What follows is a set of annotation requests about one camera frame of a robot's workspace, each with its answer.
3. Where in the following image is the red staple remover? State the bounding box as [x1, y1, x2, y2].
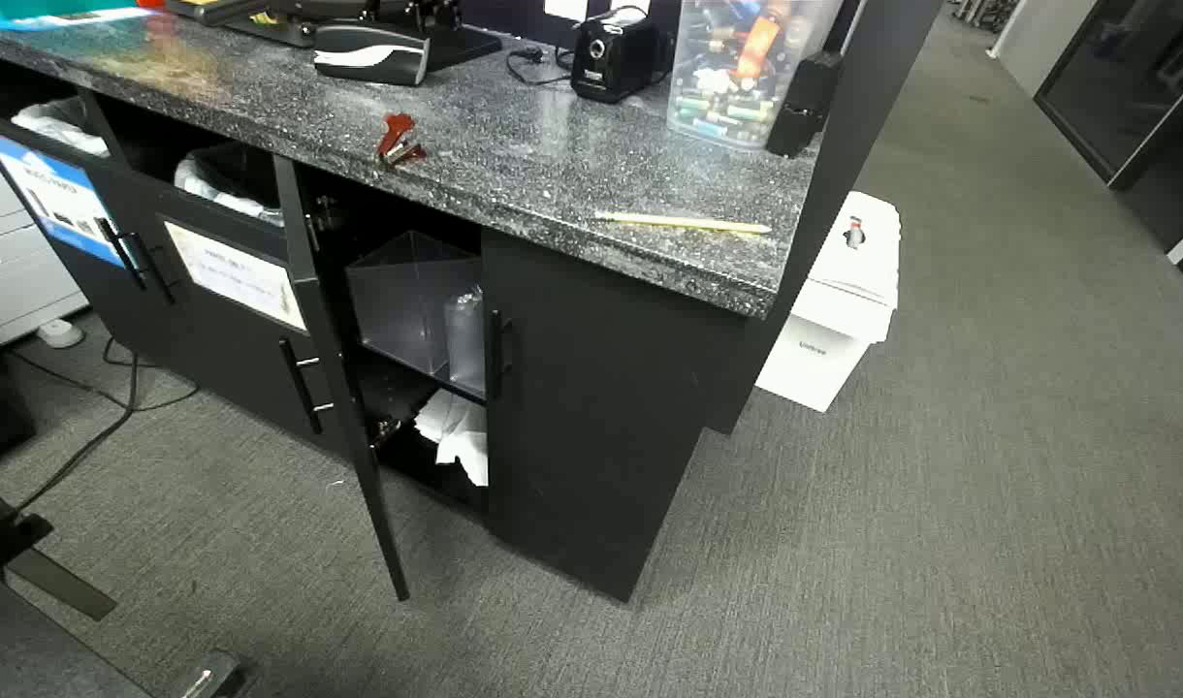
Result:
[373, 113, 429, 170]

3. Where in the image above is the black cabinet with granite top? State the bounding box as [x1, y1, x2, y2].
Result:
[0, 0, 945, 609]

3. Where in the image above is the crumpled white paper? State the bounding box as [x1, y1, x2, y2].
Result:
[410, 383, 491, 492]

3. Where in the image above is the thin wooden stick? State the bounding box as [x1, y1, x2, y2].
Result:
[588, 207, 774, 240]

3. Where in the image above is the clear plastic storage bin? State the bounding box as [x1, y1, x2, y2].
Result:
[342, 229, 487, 400]

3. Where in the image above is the white box with lid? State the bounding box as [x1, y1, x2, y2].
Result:
[751, 185, 905, 420]

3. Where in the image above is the open black cabinet door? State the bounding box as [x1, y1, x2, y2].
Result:
[267, 155, 416, 605]

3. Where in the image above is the black handheld device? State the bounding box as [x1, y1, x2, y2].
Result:
[763, 49, 844, 162]

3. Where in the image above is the clear container with colourful items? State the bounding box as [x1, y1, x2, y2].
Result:
[668, 0, 844, 145]

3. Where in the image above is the white paper sign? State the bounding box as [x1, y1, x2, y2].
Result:
[163, 216, 311, 333]

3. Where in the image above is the black and white stapler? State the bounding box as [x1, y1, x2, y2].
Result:
[311, 25, 435, 88]

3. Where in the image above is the black bin with white liner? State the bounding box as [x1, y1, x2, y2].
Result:
[170, 140, 287, 229]

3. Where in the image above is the blue and white sign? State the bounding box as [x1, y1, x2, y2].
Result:
[0, 124, 133, 272]

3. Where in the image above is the white trash bag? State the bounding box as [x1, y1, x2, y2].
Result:
[9, 96, 113, 162]

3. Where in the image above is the white filing cabinet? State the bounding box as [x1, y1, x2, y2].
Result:
[0, 128, 93, 349]

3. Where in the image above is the black metal stand foot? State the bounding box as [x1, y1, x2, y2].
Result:
[0, 492, 120, 623]

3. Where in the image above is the teal flat item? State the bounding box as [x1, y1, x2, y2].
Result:
[0, 0, 165, 34]

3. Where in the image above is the silver door handle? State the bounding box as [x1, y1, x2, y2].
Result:
[275, 336, 342, 440]

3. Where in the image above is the black cable on counter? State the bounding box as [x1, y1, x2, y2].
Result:
[501, 42, 580, 88]

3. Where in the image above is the black flat base plate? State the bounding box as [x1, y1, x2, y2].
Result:
[214, 0, 509, 75]

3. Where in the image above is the black floor cable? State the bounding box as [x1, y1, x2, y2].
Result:
[0, 324, 207, 519]

